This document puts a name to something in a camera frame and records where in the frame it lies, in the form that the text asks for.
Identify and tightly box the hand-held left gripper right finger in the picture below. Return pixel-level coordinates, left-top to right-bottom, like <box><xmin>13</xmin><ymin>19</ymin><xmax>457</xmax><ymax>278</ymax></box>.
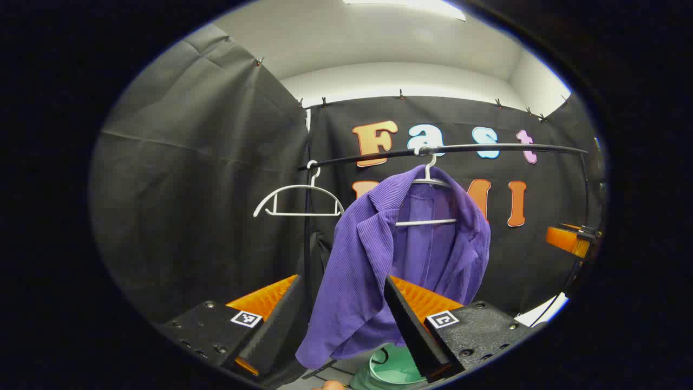
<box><xmin>383</xmin><ymin>275</ymin><xmax>535</xmax><ymax>384</ymax></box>

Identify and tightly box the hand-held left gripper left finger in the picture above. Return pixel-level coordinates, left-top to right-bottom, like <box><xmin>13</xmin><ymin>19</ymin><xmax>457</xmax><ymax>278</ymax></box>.
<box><xmin>156</xmin><ymin>275</ymin><xmax>307</xmax><ymax>380</ymax></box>

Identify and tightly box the green laundry hamper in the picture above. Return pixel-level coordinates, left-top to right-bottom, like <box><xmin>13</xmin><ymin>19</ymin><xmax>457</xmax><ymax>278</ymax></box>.
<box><xmin>349</xmin><ymin>343</ymin><xmax>434</xmax><ymax>390</ymax></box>

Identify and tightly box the purple ribbed jacket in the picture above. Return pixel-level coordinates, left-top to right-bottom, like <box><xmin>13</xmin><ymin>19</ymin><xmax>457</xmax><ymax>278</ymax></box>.
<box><xmin>295</xmin><ymin>164</ymin><xmax>492</xmax><ymax>370</ymax></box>

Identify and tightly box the white clothes hanger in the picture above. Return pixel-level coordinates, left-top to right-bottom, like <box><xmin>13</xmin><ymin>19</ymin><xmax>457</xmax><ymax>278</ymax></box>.
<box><xmin>253</xmin><ymin>160</ymin><xmax>345</xmax><ymax>218</ymax></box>
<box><xmin>395</xmin><ymin>145</ymin><xmax>459</xmax><ymax>228</ymax></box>

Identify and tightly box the black clothes rack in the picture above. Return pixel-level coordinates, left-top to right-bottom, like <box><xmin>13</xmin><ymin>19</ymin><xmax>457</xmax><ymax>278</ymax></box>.
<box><xmin>297</xmin><ymin>142</ymin><xmax>592</xmax><ymax>380</ymax></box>

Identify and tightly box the white box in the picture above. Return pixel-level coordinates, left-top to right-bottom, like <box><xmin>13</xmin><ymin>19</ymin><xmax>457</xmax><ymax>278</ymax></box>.
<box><xmin>513</xmin><ymin>292</ymin><xmax>570</xmax><ymax>328</ymax></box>

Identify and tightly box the black backdrop cloth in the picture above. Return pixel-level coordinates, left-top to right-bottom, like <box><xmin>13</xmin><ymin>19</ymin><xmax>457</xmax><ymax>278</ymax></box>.
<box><xmin>88</xmin><ymin>23</ymin><xmax>604</xmax><ymax>388</ymax></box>

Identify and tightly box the row of small black clips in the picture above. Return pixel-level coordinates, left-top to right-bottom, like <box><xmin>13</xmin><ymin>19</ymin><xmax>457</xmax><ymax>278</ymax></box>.
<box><xmin>254</xmin><ymin>54</ymin><xmax>570</xmax><ymax>123</ymax></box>

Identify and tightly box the ceiling light panel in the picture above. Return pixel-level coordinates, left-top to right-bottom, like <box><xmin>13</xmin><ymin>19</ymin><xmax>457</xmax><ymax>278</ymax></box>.
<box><xmin>343</xmin><ymin>0</ymin><xmax>467</xmax><ymax>22</ymax></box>

